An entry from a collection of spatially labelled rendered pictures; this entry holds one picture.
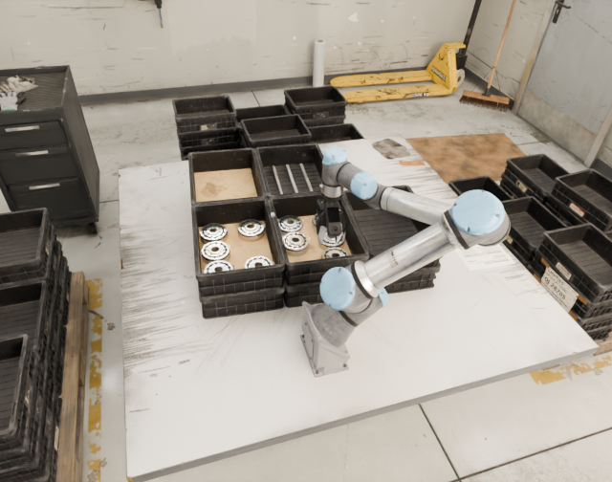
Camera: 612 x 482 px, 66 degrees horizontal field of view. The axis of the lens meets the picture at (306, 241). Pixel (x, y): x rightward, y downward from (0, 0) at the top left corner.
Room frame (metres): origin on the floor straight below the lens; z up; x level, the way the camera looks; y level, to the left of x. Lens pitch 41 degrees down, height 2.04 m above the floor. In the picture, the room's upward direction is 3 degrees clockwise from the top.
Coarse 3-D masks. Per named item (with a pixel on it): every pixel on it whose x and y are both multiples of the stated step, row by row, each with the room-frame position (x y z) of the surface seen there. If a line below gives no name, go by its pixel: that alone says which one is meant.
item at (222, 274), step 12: (204, 204) 1.47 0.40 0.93; (216, 204) 1.48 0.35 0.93; (228, 204) 1.48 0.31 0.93; (192, 216) 1.39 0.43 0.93; (192, 228) 1.32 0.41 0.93; (276, 240) 1.28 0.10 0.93; (276, 264) 1.16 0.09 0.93; (204, 276) 1.08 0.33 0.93; (216, 276) 1.09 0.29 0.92; (228, 276) 1.10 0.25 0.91
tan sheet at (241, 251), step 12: (228, 228) 1.45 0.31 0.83; (264, 228) 1.47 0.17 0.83; (228, 240) 1.38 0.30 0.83; (240, 240) 1.38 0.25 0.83; (264, 240) 1.39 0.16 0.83; (240, 252) 1.31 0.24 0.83; (252, 252) 1.32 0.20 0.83; (264, 252) 1.32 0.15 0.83; (204, 264) 1.24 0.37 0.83; (240, 264) 1.25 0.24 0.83
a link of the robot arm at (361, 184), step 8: (344, 168) 1.24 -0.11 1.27; (352, 168) 1.23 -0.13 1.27; (360, 168) 1.24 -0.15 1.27; (336, 176) 1.24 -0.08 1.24; (344, 176) 1.22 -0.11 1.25; (352, 176) 1.21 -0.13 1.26; (360, 176) 1.20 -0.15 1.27; (368, 176) 1.20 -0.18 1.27; (344, 184) 1.21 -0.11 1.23; (352, 184) 1.19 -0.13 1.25; (360, 184) 1.18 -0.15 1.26; (368, 184) 1.18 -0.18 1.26; (376, 184) 1.21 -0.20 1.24; (352, 192) 1.20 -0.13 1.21; (360, 192) 1.16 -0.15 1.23; (368, 192) 1.18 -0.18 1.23
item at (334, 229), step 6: (330, 204) 1.27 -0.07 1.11; (336, 204) 1.27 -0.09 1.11; (324, 210) 1.26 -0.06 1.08; (330, 210) 1.25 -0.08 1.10; (336, 210) 1.25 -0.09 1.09; (330, 216) 1.23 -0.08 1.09; (336, 216) 1.24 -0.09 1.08; (330, 222) 1.22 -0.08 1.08; (336, 222) 1.22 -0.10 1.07; (330, 228) 1.20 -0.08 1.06; (336, 228) 1.20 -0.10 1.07; (330, 234) 1.18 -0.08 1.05; (336, 234) 1.19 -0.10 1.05
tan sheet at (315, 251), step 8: (304, 216) 1.56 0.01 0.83; (312, 216) 1.56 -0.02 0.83; (304, 224) 1.50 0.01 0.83; (304, 232) 1.45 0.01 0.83; (312, 232) 1.45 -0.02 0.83; (312, 240) 1.41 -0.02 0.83; (312, 248) 1.36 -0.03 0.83; (320, 248) 1.36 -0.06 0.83; (344, 248) 1.37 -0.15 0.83; (288, 256) 1.30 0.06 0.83; (296, 256) 1.31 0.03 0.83; (304, 256) 1.31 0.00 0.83; (312, 256) 1.31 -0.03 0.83; (320, 256) 1.31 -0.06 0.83
